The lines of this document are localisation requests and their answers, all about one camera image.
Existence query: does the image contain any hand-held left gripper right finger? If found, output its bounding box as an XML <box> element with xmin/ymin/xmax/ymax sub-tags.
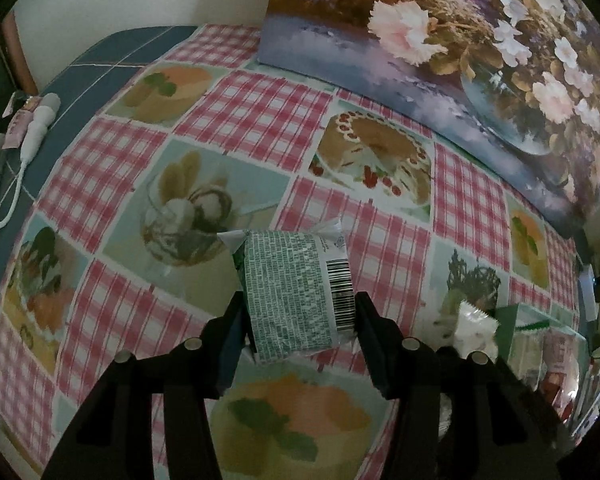
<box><xmin>352</xmin><ymin>291</ymin><xmax>563</xmax><ymax>480</ymax></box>

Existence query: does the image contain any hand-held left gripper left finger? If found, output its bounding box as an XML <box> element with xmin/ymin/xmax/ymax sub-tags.
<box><xmin>42</xmin><ymin>290</ymin><xmax>253</xmax><ymax>480</ymax></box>

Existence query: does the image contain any light green snack packet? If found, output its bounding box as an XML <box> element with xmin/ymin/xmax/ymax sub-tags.
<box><xmin>217</xmin><ymin>217</ymin><xmax>358</xmax><ymax>363</ymax></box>

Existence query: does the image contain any white packet with black print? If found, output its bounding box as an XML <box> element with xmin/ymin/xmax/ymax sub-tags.
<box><xmin>452</xmin><ymin>301</ymin><xmax>498</xmax><ymax>361</ymax></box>

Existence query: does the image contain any light green cardboard box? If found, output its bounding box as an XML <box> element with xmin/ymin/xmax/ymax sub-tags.
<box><xmin>495</xmin><ymin>304</ymin><xmax>591</xmax><ymax>411</ymax></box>

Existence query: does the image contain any grey electronic device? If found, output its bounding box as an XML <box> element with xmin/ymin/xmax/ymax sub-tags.
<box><xmin>577</xmin><ymin>260</ymin><xmax>600</xmax><ymax>321</ymax></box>

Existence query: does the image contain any floral painting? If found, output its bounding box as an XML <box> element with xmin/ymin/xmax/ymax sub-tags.
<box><xmin>256</xmin><ymin>0</ymin><xmax>600</xmax><ymax>226</ymax></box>

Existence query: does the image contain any small pink tube packet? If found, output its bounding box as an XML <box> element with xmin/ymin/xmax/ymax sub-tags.
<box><xmin>2</xmin><ymin>95</ymin><xmax>43</xmax><ymax>150</ymax></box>

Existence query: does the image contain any pink board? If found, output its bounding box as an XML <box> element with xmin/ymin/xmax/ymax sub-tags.
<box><xmin>0</xmin><ymin>12</ymin><xmax>38</xmax><ymax>96</ymax></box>

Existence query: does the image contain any white power adapter cable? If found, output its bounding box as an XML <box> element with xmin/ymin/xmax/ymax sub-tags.
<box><xmin>0</xmin><ymin>92</ymin><xmax>61</xmax><ymax>241</ymax></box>

